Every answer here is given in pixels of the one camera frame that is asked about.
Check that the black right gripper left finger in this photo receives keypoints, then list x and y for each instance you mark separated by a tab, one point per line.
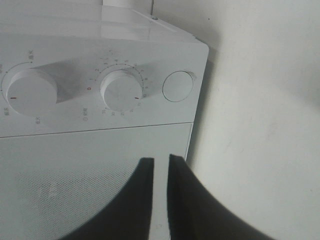
128	215

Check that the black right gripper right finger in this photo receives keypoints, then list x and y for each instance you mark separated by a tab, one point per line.
194	214

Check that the round white door button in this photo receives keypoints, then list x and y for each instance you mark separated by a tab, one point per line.
177	86

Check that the lower white timer knob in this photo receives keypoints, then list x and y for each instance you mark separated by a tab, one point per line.
120	90

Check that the upper white power knob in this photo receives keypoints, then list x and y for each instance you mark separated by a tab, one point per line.
32	92

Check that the white microwave oven body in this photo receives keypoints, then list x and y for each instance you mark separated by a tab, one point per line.
78	45

